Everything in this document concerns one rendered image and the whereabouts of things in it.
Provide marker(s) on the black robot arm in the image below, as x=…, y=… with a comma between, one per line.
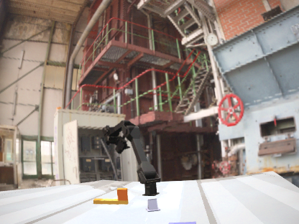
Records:
x=146, y=172

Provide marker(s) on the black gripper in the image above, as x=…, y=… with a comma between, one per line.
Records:
x=119, y=151

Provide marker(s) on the orange bar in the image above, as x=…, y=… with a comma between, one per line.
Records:
x=122, y=196

